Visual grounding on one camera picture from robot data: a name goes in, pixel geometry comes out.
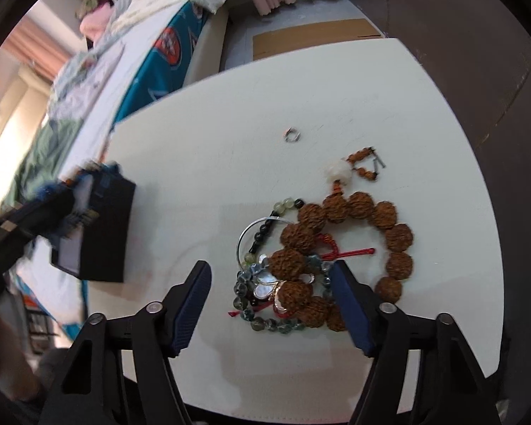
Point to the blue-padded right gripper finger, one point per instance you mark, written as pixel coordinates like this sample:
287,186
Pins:
348,294

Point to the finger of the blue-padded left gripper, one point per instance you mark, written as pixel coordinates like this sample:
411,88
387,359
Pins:
185,303

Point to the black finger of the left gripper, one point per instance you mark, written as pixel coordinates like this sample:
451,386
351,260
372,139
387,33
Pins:
20,226

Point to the cardboard sheet on floor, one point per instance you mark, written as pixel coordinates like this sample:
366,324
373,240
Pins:
286,40

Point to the left pink curtain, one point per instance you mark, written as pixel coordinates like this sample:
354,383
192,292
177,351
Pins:
31,45

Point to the bed with white blanket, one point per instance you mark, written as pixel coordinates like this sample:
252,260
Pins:
145,64

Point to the green striped cloth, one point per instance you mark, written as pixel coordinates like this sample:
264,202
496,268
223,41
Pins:
43,161

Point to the black jewelry box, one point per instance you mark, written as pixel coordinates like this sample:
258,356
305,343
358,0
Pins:
91,243

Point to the pink plush toy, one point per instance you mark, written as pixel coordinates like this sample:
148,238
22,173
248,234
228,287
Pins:
94,24

